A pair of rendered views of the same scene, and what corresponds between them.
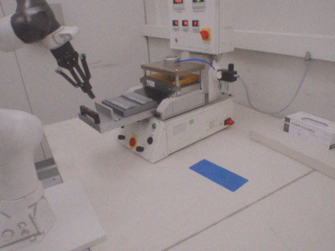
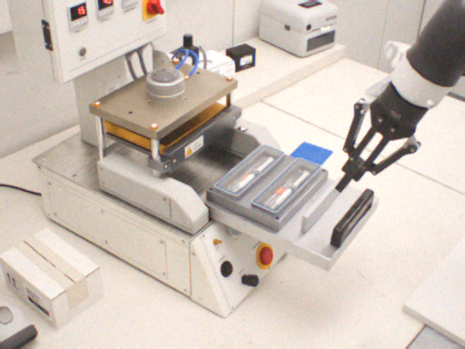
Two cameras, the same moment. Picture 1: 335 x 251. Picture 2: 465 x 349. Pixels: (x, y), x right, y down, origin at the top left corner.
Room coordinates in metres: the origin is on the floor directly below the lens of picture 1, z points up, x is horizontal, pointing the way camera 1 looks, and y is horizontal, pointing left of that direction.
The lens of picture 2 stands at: (1.51, 1.05, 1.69)
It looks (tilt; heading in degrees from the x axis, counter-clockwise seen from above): 35 degrees down; 250
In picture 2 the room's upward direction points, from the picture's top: 2 degrees clockwise
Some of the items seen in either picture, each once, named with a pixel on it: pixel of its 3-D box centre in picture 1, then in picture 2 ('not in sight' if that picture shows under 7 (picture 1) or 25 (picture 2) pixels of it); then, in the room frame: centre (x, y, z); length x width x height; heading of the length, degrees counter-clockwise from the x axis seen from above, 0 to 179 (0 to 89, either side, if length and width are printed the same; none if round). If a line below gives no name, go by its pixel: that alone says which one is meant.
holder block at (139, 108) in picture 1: (128, 103); (268, 184); (1.13, 0.17, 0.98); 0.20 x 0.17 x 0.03; 37
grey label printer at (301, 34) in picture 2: not in sight; (299, 22); (0.60, -0.88, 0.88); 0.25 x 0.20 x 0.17; 113
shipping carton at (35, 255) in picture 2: not in sight; (52, 276); (1.58, 0.11, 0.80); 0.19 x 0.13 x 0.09; 119
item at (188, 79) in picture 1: (173, 73); (169, 108); (1.28, -0.04, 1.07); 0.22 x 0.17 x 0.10; 37
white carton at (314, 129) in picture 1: (314, 128); (197, 74); (1.06, -0.65, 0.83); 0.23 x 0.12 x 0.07; 27
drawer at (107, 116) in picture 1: (119, 109); (289, 197); (1.10, 0.21, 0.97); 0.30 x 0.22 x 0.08; 127
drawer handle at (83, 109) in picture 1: (89, 113); (353, 216); (1.02, 0.32, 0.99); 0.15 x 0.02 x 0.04; 37
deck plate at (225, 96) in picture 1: (178, 99); (157, 158); (1.31, -0.06, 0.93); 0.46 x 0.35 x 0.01; 127
